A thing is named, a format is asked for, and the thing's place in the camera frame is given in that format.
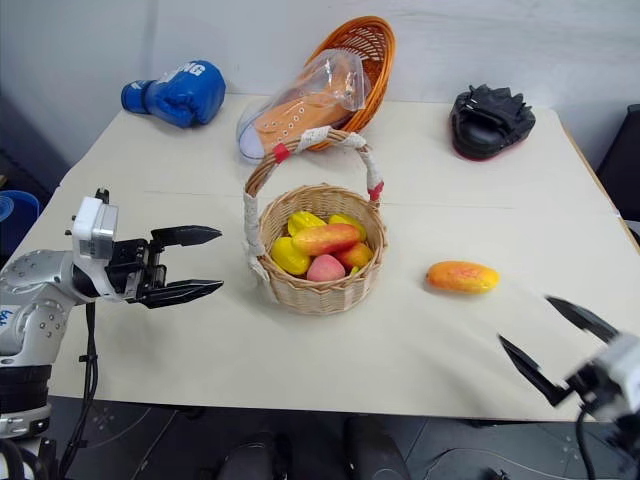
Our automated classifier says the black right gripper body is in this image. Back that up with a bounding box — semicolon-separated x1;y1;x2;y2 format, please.
565;360;622;415

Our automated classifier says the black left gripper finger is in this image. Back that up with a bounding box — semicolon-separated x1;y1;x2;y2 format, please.
150;225;224;250
136;278;225;310

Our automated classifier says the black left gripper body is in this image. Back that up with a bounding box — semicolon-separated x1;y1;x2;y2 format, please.
106;238;168;302

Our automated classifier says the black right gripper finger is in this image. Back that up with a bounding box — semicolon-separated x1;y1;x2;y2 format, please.
545;295;622;345
497;334;572;408

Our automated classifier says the orange oval woven basket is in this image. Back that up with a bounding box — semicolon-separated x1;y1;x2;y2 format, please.
298;15;398;153

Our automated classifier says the orange-yellow mango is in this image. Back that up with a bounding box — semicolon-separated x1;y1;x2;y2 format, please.
425;260;501;296

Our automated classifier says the blue plastic bin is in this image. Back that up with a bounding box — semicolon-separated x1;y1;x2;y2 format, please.
0;189;41;257

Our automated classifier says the long red-yellow mango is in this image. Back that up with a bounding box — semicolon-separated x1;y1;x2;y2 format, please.
291;222;363;258

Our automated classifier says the blue boxing glove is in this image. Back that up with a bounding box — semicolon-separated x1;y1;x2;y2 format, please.
120;59;227;129

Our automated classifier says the pink peach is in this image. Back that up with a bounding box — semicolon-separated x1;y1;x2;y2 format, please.
305;253;347;283

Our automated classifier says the orange canvas shoe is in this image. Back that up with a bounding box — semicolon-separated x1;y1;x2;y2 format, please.
238;63;372;164

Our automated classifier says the black chair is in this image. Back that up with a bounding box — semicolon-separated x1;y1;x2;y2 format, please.
596;103;640;222

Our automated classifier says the small red-orange mango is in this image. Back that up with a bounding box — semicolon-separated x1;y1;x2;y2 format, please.
333;241;375;272

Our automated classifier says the black punch mitt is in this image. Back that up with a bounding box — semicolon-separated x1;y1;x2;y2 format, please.
448;84;537;162

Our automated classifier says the orange sneaker in plastic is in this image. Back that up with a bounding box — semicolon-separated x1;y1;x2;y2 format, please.
235;48;374;166

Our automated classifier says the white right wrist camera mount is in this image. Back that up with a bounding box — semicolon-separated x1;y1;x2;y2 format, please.
593;333;640;397

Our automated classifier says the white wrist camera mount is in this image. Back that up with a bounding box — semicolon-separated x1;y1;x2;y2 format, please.
65;187;121;267
593;333;640;397

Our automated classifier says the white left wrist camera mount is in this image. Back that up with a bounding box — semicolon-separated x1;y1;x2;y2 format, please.
65;187;121;267

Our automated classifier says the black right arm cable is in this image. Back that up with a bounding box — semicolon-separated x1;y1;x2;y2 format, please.
574;407;604;480

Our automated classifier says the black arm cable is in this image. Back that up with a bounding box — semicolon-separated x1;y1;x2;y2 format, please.
574;407;604;480
58;299;101;480

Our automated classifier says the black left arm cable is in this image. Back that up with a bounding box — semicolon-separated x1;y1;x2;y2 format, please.
58;299;101;480

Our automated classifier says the round wicker basket with handle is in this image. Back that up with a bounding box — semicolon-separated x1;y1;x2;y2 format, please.
242;125;389;317

